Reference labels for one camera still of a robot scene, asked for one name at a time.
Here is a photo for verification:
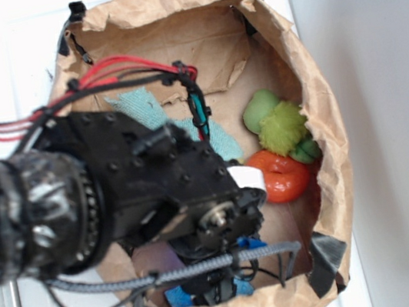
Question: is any blue sponge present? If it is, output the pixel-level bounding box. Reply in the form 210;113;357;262
164;279;254;307

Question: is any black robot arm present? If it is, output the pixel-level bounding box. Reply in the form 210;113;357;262
0;112;266;305

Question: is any teal microfiber cloth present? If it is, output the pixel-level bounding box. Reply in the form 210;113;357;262
105;87;244;161

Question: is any orange donut toy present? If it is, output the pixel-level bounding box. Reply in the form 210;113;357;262
246;149;311;204

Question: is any red wire bundle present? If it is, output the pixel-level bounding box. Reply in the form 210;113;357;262
0;43;205;144

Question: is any brown paper bag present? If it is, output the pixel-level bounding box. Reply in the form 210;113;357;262
51;0;354;307

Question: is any green plush toy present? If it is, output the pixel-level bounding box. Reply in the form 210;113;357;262
242;88;322;164

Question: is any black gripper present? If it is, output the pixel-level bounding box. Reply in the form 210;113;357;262
45;112;265;306

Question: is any grey braided cable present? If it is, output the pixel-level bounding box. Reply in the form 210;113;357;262
45;238;308;307

